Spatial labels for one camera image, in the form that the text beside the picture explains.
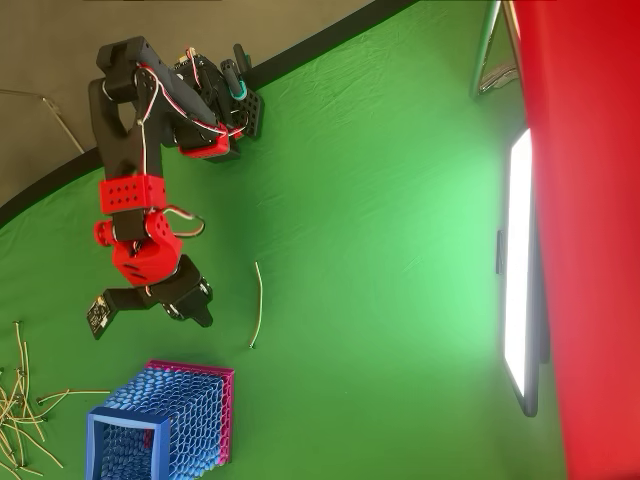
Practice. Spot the clear plastic stand foot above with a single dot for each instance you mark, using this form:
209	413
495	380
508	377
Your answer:
497	77

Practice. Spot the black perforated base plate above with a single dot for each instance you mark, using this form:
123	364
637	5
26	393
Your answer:
251	112

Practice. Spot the large red foreground object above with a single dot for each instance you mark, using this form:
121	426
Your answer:
590	225

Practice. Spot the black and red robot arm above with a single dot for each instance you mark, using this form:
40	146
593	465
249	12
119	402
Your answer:
125	145

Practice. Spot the black mounted gripper camera board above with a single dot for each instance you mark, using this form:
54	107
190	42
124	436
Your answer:
100	317

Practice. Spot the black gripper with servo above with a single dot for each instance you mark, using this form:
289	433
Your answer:
186	296

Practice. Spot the chrome tube stand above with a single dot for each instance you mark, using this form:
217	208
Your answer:
484	50

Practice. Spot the black flat light panel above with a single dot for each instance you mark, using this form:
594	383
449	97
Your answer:
517	250

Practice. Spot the green table cloth black edged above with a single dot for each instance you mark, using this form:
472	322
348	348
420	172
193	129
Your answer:
350	250

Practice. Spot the blue and pink mesh basket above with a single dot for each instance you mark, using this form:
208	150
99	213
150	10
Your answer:
185	410

